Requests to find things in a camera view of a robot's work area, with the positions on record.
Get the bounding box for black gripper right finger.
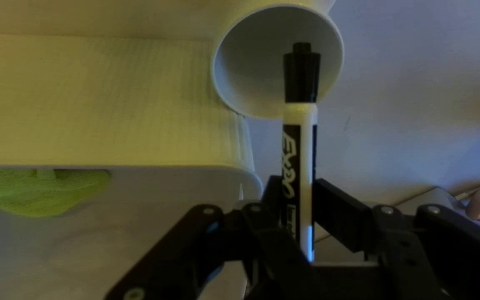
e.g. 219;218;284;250
312;176;480;300

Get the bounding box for black dry erase marker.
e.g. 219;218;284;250
280;40;322;263

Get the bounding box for white plastic storage box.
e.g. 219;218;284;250
0;0;267;300

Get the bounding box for white ceramic mug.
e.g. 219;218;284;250
212;0;347;121

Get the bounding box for yellow cloth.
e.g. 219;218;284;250
0;166;114;220

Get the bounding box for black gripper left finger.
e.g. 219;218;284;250
105;175;315;300

